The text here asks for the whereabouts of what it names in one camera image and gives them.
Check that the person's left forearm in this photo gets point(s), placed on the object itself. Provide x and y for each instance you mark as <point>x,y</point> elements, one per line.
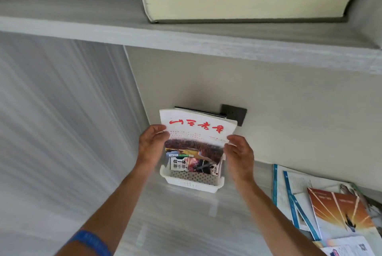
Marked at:
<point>113,205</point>

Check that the grey wooden shelf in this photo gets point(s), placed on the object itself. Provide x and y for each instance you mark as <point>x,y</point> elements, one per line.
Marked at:
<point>74,17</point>

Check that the dark wall socket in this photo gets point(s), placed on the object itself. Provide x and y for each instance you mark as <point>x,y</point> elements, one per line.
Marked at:
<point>237,115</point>

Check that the person's right forearm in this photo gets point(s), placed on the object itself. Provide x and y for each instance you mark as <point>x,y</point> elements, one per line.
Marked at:
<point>274,223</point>

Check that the person's right hand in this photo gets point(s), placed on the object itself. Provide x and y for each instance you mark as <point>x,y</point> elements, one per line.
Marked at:
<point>243,160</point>

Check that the person's left hand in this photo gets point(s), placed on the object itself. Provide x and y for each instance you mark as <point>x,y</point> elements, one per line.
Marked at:
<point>152,148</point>

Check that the pile of assorted magazines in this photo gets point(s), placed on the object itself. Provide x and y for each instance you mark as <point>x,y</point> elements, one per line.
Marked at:
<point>337,211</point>

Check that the blue wristband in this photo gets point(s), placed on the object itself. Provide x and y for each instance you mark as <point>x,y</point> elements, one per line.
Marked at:
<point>89,242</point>

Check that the white magazine red calligraphy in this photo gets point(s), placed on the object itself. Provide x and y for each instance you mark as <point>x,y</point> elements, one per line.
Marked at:
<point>194,139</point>

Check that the white magazine red numeral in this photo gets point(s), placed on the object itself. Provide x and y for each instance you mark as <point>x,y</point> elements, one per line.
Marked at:
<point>179,163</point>

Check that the white perforated plastic basket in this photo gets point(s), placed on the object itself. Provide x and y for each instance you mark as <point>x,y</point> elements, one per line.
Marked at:
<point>191,185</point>

